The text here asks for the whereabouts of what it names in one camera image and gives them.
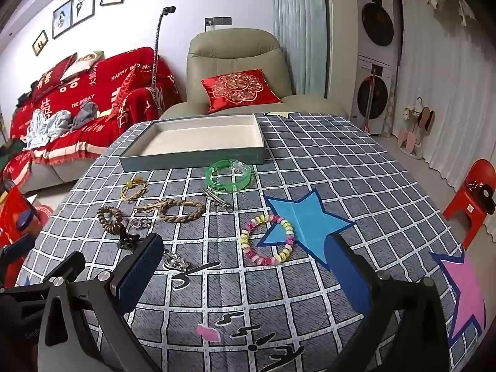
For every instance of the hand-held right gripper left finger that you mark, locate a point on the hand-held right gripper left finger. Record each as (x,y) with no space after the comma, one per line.
(139,275)

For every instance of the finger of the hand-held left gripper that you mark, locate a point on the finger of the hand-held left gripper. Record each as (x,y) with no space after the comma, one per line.
(15,251)
(66,265)

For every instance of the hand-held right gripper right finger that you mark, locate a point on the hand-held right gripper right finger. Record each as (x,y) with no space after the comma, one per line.
(348,275)

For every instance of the silver hair clip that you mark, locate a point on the silver hair clip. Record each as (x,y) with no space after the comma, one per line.
(217,198)

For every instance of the grey jewelry tray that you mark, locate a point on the grey jewelry tray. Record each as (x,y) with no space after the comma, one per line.
(193,139)

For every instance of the grey sofa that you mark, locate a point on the grey sofa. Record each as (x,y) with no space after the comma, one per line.
(58,174)

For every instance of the green translucent bangle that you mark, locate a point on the green translucent bangle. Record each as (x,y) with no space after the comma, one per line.
(217,186)

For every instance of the grey checked tablecloth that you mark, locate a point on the grey checked tablecloth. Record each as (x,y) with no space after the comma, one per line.
(310,162)

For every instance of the light blue cloth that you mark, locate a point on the light blue cloth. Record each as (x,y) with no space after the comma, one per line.
(46,128)

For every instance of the red plastic stool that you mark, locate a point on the red plastic stool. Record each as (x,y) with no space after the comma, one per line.
(472,197)

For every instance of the grey cloth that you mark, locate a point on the grey cloth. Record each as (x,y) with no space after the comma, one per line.
(85,114)

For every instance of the pink decor stand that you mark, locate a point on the pink decor stand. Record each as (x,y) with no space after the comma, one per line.
(416,131)

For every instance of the red printed blanket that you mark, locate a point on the red printed blanket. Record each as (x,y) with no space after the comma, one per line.
(77,97)

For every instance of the red mop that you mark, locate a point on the red mop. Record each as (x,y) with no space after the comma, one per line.
(372,97)

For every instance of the white washing machine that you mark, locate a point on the white washing machine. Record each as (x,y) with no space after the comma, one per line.
(374,97)

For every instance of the red pillow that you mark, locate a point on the red pillow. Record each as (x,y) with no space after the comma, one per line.
(54,73)

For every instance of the white printed pillow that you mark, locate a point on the white printed pillow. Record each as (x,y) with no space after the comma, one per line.
(83,64)

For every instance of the red embroidered cushion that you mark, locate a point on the red embroidered cushion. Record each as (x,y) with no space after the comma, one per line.
(240,89)

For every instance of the white curtain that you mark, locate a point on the white curtain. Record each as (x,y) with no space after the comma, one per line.
(445,85)

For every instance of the selfie stick stand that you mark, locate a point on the selfie stick stand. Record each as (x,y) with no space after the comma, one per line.
(156,54)

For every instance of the black framed portrait photo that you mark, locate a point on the black framed portrait photo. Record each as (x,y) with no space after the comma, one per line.
(62,19)

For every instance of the beige armchair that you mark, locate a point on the beige armchair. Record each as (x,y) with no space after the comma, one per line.
(232,50)

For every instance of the blue grey curtain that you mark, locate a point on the blue grey curtain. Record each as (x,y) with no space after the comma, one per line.
(298,27)

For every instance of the white dryer machine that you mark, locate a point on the white dryer machine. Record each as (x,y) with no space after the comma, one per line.
(378,23)

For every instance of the black framed couple photo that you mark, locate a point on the black framed couple photo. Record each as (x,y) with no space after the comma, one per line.
(83,3)

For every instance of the small black picture frame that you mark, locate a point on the small black picture frame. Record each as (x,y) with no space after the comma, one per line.
(40,42)

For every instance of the wall switch panel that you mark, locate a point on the wall switch panel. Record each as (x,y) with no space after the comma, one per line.
(217,21)

